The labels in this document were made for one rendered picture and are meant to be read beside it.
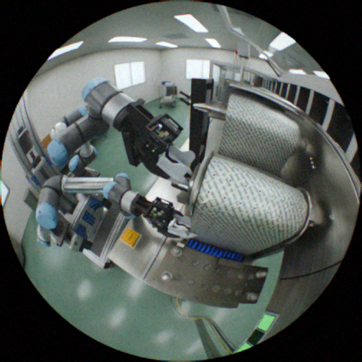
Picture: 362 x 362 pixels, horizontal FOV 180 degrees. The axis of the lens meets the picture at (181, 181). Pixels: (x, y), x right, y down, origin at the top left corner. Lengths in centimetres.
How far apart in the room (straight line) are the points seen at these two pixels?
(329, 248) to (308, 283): 9
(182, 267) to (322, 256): 41
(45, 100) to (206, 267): 380
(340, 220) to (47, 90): 399
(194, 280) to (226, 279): 11
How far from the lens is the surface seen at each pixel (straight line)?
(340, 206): 34
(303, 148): 50
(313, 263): 35
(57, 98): 369
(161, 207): 35
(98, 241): 157
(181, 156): 29
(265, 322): 43
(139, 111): 24
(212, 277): 45
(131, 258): 61
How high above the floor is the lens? 146
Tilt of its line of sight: 51 degrees down
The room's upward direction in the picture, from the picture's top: straight up
